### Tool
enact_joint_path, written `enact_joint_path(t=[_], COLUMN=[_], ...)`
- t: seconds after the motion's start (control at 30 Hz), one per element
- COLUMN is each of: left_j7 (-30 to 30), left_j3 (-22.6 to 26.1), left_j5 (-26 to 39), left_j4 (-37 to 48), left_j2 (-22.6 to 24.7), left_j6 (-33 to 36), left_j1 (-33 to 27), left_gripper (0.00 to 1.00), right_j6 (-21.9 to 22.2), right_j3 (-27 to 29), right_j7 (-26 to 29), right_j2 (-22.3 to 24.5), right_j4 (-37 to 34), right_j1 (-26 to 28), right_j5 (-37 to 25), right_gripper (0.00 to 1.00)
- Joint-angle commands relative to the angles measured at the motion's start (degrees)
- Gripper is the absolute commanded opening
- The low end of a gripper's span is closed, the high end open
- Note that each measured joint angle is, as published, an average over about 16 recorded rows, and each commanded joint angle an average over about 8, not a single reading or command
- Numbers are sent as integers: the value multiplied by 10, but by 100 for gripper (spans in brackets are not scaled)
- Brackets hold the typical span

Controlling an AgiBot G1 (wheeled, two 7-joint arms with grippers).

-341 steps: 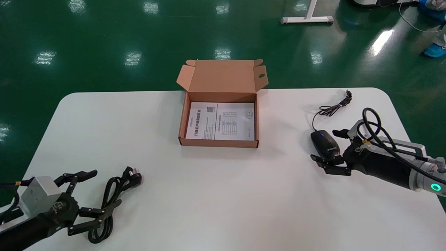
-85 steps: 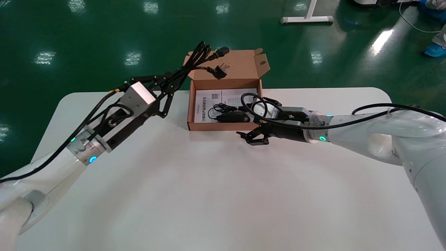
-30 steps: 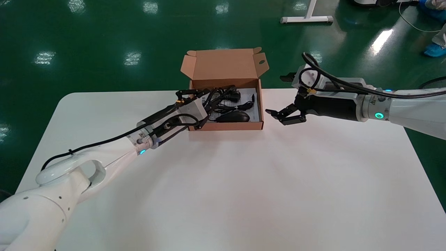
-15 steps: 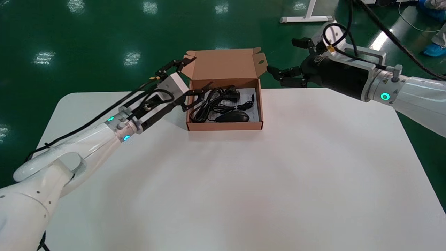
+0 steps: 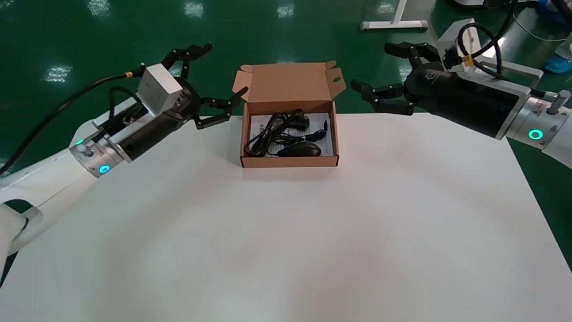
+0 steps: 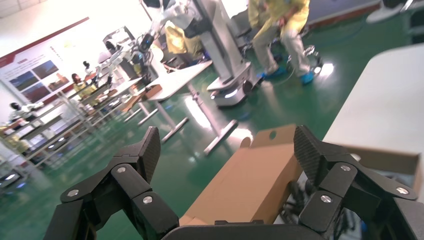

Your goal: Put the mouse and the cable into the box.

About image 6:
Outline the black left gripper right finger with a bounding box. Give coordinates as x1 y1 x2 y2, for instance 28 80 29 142
293 124 424 240

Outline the yellow hanging garment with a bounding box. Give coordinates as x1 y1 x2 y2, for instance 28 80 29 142
164 20 203 61

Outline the black power cable with plug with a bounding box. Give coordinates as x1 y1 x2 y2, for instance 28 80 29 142
280 179 320 227

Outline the white robot with black head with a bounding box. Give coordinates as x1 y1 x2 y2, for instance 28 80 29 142
95 25 157 88

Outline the wall poster with photos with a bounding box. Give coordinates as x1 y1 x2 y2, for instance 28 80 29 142
0 16 91 105

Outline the white table leg base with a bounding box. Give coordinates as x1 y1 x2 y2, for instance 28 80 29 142
123 60 240 157

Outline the white wheeled robot with pillar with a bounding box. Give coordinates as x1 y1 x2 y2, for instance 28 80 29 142
158 0 265 109

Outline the chrome-legged round stool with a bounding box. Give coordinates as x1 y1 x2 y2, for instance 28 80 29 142
302 44 325 76

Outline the open brown cardboard storage box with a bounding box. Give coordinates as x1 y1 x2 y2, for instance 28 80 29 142
178 123 424 227

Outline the metal shelving rack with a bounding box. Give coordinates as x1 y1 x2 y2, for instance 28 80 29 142
0 77 147 174

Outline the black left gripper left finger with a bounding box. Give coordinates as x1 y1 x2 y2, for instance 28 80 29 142
43 126 180 240

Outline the small brown carton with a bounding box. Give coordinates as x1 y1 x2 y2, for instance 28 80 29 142
141 83 164 101

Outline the person in yellow coat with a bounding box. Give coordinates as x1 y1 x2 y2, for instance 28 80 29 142
247 0 318 87

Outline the small white humanoid robot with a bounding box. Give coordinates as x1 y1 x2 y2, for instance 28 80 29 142
7 101 45 124

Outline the masked person in yellow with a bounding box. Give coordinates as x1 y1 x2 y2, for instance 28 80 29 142
70 72 101 108

